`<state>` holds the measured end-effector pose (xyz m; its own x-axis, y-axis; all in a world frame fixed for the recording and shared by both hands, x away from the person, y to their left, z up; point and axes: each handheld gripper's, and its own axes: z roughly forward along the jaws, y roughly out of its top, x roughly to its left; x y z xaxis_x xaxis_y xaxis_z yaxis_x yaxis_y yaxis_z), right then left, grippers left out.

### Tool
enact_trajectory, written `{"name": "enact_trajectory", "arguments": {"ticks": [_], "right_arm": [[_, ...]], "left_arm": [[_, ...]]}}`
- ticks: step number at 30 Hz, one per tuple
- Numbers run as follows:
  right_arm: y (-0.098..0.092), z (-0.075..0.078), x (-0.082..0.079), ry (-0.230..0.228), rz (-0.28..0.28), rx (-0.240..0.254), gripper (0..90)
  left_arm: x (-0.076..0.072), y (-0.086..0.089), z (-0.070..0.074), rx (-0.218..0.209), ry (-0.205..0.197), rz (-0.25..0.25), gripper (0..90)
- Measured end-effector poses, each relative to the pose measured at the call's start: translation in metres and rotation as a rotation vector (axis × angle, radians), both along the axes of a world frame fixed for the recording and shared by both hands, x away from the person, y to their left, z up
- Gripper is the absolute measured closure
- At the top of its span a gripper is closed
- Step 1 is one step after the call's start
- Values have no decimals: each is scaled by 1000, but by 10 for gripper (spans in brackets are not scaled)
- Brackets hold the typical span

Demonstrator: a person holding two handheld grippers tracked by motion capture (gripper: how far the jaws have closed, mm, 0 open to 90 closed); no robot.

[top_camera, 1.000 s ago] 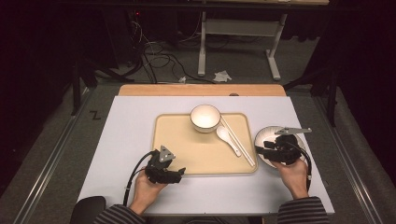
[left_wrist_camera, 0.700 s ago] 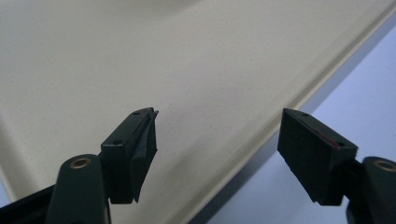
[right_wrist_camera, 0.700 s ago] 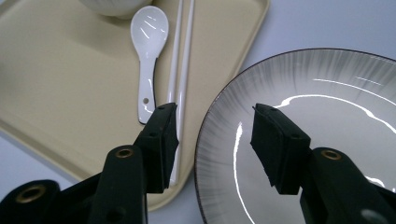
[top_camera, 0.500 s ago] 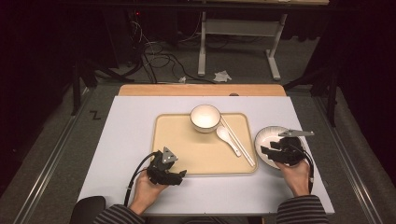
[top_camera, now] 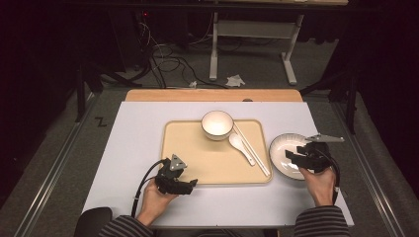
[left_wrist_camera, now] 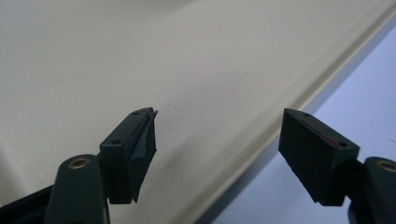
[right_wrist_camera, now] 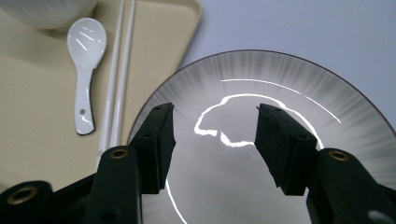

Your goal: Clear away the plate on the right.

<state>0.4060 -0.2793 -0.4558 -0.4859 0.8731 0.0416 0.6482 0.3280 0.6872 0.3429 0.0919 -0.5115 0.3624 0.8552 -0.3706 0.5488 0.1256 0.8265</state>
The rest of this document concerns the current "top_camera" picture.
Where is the beige plastic tray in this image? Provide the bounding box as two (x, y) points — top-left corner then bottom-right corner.
(160, 118), (274, 186)

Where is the black floor cable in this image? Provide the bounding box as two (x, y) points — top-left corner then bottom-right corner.
(149, 55), (228, 90)

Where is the right hand-held gripper cable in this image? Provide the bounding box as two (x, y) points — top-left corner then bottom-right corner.
(312, 147), (342, 205)

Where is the white ribbed plate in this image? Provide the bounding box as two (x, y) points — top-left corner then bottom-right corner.
(268, 132), (325, 182)

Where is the white board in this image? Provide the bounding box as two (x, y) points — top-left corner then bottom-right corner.
(81, 101), (355, 229)

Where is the person's left hand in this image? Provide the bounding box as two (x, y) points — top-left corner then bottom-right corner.
(136, 181), (178, 227)

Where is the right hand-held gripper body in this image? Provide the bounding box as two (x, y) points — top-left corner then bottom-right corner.
(297, 132), (345, 174)

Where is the wooden table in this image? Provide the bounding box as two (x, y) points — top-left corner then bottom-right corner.
(125, 88), (304, 103)

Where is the hand-held gripper cable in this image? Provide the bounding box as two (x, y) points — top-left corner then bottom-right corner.
(130, 158), (167, 218)
(312, 147), (342, 205)

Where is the crumpled white tissue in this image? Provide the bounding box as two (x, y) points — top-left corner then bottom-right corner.
(225, 74), (246, 88)

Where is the left hand-held gripper cable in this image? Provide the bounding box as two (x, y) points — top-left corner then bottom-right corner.
(130, 158), (167, 218)

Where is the black metal stand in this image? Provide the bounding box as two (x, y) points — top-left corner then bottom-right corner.
(73, 62), (142, 123)
(299, 70), (359, 135)

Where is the white ceramic spoon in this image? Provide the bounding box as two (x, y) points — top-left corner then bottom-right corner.
(228, 132), (257, 167)

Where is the aluminium floor rail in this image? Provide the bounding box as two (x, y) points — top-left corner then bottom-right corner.
(13, 93), (100, 237)
(330, 100), (404, 237)

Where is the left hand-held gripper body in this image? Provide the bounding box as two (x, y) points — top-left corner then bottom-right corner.
(155, 153), (188, 196)

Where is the white desk frame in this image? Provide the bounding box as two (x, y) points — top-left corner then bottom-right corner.
(209, 11), (305, 86)

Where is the person's right hand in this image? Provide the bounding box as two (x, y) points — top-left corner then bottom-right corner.
(298, 167), (337, 207)

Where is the black chair cushion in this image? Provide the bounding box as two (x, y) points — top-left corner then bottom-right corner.
(72, 206), (113, 237)

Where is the white bowl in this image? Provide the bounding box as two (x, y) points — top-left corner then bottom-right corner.
(201, 110), (235, 142)

